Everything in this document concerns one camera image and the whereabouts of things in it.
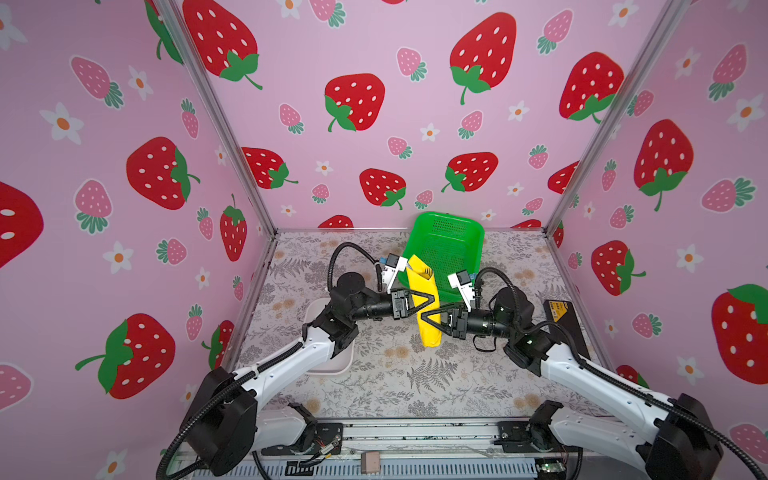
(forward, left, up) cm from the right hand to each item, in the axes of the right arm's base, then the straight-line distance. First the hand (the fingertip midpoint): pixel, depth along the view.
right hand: (422, 318), depth 66 cm
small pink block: (-26, +9, -25) cm, 37 cm away
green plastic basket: (+50, -8, -27) cm, 58 cm away
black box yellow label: (+22, -46, -27) cm, 57 cm away
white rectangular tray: (-3, +23, -25) cm, 34 cm away
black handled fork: (+8, 0, +6) cm, 10 cm away
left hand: (+3, -2, +3) cm, 4 cm away
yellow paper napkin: (-3, -2, -2) cm, 4 cm away
